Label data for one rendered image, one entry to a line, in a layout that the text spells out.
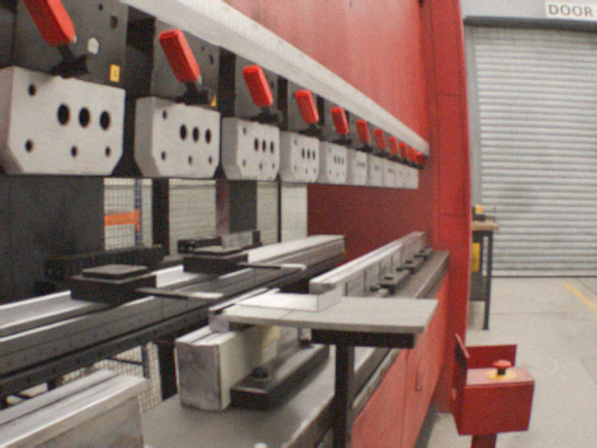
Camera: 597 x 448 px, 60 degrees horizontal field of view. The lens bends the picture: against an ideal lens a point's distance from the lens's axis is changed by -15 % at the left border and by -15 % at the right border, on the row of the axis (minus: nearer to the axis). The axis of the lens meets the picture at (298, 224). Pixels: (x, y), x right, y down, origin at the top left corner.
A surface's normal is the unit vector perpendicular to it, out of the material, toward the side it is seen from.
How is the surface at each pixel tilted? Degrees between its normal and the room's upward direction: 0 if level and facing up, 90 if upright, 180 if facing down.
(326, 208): 90
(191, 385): 90
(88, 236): 90
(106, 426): 90
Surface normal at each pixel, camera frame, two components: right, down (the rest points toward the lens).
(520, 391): -0.13, 0.05
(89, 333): 0.95, 0.01
